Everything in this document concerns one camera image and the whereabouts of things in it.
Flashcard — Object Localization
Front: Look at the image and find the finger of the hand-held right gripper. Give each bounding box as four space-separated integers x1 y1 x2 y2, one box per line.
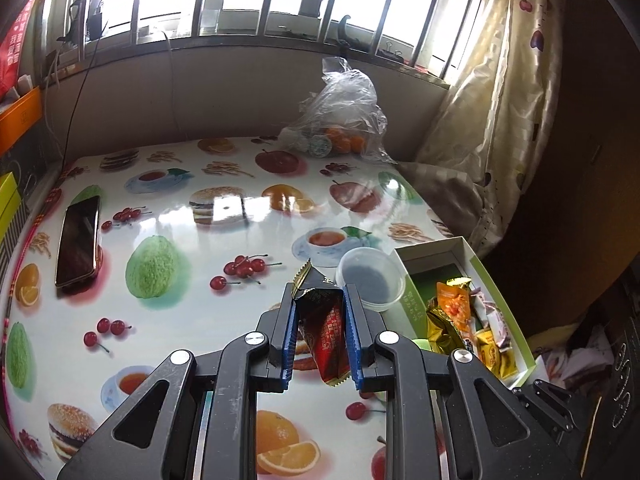
512 379 578 433

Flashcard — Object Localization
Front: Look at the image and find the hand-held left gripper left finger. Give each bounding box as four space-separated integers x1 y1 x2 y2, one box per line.
57 282 301 480

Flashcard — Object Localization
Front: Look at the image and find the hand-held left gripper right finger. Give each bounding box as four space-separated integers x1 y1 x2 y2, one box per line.
342 284 583 480

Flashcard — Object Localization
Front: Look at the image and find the dark red triangular packet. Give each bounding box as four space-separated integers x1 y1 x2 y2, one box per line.
292 257 352 389

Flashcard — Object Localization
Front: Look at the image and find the green white cardboard box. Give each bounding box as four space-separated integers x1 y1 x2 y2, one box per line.
392 236 536 389

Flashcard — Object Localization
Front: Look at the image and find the yellow candy packet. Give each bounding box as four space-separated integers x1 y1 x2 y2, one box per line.
472 330 519 379

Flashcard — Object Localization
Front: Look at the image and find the long gold snack packet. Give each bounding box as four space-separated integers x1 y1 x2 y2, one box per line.
426 305 467 356

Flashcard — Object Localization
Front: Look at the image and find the white maroon candy packet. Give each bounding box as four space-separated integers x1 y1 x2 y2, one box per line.
482 307 514 349

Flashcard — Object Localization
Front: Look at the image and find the orange snack pouch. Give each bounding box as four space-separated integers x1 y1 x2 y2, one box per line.
436 280 475 344

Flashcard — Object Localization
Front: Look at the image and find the white red candy packet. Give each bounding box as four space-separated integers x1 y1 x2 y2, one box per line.
470 285 495 322

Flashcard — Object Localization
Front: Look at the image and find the clear jar with white lid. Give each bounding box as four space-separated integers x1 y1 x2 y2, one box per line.
335 246 407 314

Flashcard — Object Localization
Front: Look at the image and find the fruit print tablecloth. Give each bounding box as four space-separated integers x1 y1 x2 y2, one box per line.
0 135 501 480

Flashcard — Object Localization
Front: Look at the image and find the black smartphone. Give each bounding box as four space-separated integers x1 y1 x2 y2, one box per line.
54 195 103 290

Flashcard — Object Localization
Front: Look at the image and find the clear plastic bag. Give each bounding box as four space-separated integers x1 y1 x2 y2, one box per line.
279 57 399 164

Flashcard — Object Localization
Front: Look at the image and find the cream printed curtain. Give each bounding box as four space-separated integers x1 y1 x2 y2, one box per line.
397 0 564 257

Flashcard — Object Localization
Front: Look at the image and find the black hook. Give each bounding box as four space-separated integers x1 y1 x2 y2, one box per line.
335 12 355 44

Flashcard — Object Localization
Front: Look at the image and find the orange box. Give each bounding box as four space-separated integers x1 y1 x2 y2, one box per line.
0 85 44 154

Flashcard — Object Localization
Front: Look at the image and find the red paper bag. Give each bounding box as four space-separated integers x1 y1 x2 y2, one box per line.
0 0 41 97

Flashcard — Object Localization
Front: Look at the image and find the black cable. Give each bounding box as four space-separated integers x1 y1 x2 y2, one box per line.
60 20 109 166

